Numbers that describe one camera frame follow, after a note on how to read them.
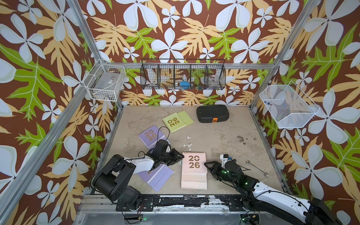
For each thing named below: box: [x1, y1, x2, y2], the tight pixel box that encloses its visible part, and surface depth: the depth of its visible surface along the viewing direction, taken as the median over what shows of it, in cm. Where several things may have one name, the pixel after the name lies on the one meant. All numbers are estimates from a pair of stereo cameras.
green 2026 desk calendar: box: [162, 110, 195, 134], surface depth 112 cm
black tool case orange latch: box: [196, 105, 230, 124], surface depth 111 cm
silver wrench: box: [245, 159, 270, 178], surface depth 88 cm
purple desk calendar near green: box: [137, 124, 171, 150], surface depth 103 cm
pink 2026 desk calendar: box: [181, 151, 208, 175], surface depth 86 cm
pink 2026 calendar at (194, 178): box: [180, 167, 208, 190], surface depth 82 cm
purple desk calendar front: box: [137, 163, 175, 193], surface depth 85 cm
